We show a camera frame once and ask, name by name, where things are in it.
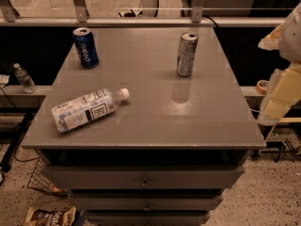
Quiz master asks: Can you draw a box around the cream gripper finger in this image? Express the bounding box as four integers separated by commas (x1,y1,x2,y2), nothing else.
257,63,301,126

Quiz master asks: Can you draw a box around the silver redbull can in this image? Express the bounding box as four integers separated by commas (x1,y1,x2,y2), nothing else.
177,32,198,77

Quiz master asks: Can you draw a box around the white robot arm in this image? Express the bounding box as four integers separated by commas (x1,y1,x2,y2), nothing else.
258,4,301,126

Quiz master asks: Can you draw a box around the blue pepsi can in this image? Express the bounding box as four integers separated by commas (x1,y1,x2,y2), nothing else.
72,27,99,69

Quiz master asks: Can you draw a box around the roll of tape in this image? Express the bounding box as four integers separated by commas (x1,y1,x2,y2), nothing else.
255,80,269,95

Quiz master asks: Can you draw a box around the grey drawer cabinet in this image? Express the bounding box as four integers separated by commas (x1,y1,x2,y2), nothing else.
23,28,264,226

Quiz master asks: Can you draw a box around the clear plastic water bottle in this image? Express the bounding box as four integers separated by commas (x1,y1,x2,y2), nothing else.
51,89,130,133

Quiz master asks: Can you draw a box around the small water bottle on ledge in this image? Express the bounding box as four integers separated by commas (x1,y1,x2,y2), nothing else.
13,63,37,93

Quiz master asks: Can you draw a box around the snack bag on floor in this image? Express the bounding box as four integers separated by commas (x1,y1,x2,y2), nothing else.
24,207,76,226

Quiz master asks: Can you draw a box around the metal railing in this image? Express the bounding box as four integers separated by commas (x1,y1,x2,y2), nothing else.
1,0,300,27

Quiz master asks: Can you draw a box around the yellow stand frame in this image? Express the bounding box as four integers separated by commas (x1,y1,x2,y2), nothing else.
265,117,301,142

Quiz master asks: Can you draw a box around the wire basket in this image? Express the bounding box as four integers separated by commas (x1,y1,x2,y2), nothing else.
27,159,67,196

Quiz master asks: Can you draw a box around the black cable on floor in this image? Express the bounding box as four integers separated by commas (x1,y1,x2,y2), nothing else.
0,85,40,174

